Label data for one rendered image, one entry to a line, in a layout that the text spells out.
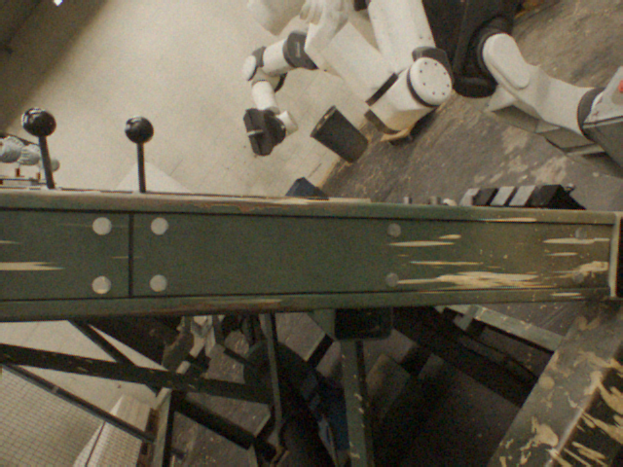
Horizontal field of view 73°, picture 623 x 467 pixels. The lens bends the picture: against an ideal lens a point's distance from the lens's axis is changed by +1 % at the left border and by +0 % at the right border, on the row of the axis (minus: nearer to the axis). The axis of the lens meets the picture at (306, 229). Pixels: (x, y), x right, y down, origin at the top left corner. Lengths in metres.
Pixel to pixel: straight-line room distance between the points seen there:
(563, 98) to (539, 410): 0.85
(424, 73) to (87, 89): 6.06
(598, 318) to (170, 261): 0.57
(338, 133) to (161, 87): 2.56
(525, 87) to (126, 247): 1.00
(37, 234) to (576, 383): 0.64
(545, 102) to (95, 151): 5.82
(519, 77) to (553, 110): 0.16
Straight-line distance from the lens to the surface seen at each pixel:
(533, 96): 1.21
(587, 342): 0.71
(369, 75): 0.70
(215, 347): 1.37
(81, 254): 0.42
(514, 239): 0.54
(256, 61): 1.46
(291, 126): 1.29
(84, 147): 6.49
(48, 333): 6.91
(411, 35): 0.78
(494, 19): 1.22
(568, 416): 0.67
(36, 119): 0.64
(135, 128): 0.62
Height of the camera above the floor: 1.31
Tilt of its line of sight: 14 degrees down
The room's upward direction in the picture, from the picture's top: 53 degrees counter-clockwise
